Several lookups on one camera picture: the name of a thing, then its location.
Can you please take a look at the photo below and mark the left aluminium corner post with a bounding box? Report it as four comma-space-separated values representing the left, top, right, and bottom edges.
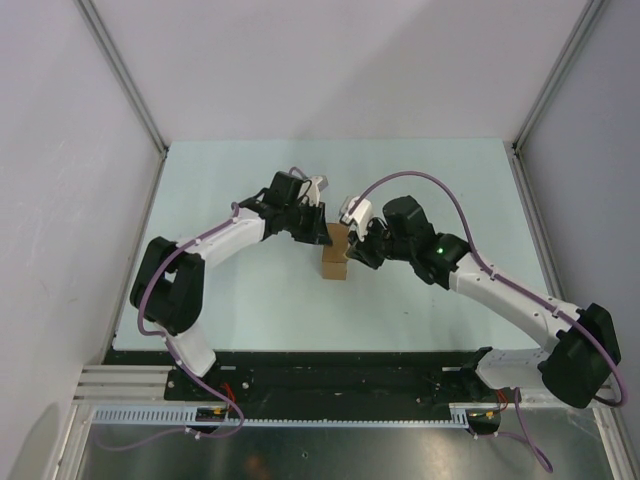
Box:
74, 0, 169, 160

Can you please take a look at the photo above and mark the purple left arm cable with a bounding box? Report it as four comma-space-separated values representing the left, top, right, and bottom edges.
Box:
137, 166, 246, 451

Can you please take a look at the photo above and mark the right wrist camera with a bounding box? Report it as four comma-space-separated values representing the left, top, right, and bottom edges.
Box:
339, 196, 373, 241

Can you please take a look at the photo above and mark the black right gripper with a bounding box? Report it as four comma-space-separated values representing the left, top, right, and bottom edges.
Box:
347, 215, 414, 270

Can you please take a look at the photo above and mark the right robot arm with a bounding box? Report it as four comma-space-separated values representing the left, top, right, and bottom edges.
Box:
340, 196, 621, 408

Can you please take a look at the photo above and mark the right aluminium corner post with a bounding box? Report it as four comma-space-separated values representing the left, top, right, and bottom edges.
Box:
511, 0, 610, 157

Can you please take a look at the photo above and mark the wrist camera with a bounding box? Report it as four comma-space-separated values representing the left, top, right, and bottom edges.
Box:
339, 196, 373, 241
298, 175, 329, 207

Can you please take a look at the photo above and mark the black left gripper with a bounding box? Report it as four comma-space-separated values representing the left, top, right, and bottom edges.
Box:
283, 201, 330, 247

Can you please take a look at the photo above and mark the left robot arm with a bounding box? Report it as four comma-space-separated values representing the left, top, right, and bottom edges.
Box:
129, 167, 332, 400

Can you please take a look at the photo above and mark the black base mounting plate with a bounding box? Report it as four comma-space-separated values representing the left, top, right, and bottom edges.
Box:
105, 349, 503, 423

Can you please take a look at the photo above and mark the white slotted cable duct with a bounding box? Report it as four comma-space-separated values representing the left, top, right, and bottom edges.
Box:
92, 403, 474, 430

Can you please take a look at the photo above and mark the brown cardboard express box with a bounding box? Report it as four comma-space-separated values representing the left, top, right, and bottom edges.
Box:
321, 223, 349, 281

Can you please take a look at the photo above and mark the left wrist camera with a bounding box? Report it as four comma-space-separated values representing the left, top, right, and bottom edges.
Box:
298, 175, 329, 207

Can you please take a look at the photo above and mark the aluminium corner post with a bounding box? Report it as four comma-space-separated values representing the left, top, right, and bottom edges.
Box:
74, 0, 169, 160
511, 0, 610, 157

